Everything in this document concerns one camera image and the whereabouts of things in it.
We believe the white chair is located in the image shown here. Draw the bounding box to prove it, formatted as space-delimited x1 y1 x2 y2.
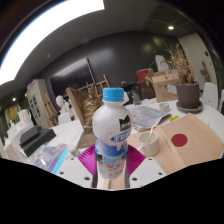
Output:
201 82 219 109

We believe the grey pot with dried plant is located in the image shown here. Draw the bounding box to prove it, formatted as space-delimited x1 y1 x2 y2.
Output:
166 43 201 109

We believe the red box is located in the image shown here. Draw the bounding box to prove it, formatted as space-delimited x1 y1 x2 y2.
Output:
135 68 154 84

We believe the black wall screen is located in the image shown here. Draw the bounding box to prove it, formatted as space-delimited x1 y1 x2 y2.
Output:
49 58 96 98

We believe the small white cup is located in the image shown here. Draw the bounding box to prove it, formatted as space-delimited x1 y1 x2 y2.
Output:
158 102 171 113

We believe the white ceramic mug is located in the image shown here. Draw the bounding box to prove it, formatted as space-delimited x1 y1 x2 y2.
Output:
136 130 160 158

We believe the colourful iridescent folder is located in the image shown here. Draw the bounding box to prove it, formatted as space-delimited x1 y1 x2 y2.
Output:
28 143 69 175

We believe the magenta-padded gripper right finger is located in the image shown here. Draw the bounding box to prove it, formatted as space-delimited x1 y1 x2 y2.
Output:
125 143 167 190

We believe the white plaster bust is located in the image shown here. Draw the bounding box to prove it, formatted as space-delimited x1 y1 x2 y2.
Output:
55 94 73 125

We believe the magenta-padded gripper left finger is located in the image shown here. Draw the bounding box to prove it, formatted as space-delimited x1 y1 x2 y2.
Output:
55 144 98 189

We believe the cardboard box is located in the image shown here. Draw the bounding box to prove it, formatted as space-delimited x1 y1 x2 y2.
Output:
145 69 181 104

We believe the wooden stir stick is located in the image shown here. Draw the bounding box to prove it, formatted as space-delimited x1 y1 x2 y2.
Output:
147 125 155 144

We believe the white blue-capped drink bottle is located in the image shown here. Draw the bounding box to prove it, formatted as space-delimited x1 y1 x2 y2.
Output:
92 87 134 181

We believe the open newspaper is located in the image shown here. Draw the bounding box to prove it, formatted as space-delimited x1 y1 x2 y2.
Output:
124 104 173 130

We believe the wooden easel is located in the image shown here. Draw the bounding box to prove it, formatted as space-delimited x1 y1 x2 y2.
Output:
85 73 111 98

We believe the wooden figure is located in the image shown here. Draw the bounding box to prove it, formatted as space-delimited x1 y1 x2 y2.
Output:
199 60 212 83

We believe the grey glass jug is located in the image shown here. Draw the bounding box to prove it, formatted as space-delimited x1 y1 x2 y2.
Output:
132 89 142 106

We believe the small white-capped jar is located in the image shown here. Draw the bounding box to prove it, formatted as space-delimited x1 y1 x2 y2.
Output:
68 146 81 158

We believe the flat round red coaster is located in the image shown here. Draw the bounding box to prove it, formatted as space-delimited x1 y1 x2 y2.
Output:
170 133 188 148

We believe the grey round pot saucer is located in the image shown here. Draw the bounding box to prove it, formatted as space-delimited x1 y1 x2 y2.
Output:
175 99 204 114

